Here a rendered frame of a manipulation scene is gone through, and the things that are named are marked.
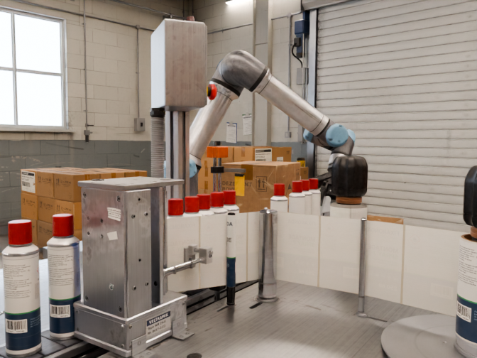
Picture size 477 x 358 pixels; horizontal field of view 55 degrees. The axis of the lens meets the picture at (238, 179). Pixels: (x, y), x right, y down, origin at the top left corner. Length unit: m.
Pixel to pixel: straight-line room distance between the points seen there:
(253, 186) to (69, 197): 2.90
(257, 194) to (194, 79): 0.80
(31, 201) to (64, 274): 4.35
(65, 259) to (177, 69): 0.48
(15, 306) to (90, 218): 0.17
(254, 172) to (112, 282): 1.10
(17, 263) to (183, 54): 0.56
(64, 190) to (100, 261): 3.77
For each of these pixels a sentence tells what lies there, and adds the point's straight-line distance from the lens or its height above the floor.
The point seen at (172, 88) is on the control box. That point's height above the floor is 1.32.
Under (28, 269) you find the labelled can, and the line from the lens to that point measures 0.77.
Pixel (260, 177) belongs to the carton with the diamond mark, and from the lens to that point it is 1.75.
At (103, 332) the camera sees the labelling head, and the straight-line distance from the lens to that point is 0.79.
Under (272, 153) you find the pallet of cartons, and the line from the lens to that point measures 5.14.
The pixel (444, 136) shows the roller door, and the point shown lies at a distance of 5.43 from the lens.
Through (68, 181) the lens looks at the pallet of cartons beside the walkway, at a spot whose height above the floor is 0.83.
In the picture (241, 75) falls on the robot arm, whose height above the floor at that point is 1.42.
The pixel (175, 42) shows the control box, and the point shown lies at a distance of 1.06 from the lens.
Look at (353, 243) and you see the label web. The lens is 0.92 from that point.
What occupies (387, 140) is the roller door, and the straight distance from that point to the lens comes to 5.68.
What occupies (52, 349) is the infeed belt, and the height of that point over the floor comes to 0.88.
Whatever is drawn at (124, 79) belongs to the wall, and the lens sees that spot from 7.39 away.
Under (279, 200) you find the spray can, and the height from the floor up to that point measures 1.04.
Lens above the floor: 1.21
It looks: 5 degrees down
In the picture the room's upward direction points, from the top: straight up
